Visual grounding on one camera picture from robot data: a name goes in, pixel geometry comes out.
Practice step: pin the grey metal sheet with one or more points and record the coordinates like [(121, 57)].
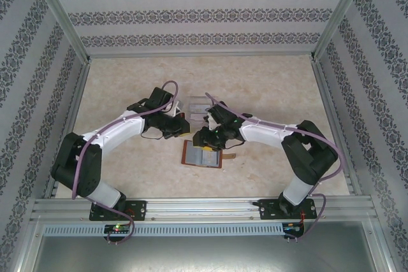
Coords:
[(204, 256)]

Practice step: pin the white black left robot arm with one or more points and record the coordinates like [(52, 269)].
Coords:
[(114, 128)]

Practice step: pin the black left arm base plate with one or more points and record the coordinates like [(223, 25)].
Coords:
[(138, 210)]

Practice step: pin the aluminium side rail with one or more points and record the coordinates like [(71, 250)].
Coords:
[(325, 93), (80, 77)]

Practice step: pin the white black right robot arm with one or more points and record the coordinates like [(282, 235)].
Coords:
[(264, 132)]

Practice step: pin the white card red blossom print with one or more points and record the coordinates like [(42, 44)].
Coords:
[(197, 108), (197, 117)]

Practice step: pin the brown leather card holder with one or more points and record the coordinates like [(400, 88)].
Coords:
[(191, 154)]

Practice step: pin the aluminium frame post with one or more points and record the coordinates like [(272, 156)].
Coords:
[(341, 14), (62, 14)]

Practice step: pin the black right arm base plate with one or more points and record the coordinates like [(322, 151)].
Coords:
[(266, 210)]

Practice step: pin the aluminium mounting rail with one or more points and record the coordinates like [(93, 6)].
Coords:
[(197, 210)]

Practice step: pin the clear acrylic card stand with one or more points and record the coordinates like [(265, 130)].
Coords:
[(196, 100)]

